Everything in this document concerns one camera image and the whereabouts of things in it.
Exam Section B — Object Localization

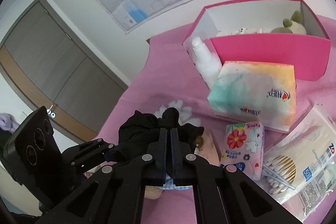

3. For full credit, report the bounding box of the purple cloth pile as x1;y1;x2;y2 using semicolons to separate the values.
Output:
0;113;19;132

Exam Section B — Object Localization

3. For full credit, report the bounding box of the green frog plush toy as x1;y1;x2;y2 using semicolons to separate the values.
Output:
271;10;307;35

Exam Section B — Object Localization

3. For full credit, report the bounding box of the pink open cardboard box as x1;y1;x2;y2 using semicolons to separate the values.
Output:
183;0;331;81

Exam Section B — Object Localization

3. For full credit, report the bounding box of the floral pocket tissue pack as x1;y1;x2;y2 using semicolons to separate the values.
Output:
220;122;264;181

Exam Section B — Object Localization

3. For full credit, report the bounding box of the pink printed bedsheet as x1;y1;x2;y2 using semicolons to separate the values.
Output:
98;16;335;223

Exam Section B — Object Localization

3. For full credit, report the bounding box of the white pump spray bottle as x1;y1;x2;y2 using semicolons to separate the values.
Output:
191;37;222;90

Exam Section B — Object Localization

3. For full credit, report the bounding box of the cotton swab bag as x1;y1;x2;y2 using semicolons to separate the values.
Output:
261;104;336;205

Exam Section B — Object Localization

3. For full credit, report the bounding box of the grey brown door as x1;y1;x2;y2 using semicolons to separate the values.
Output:
1;0;127;141

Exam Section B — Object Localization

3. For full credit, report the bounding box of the pastel tissue box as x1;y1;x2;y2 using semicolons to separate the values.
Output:
207;61;296;132

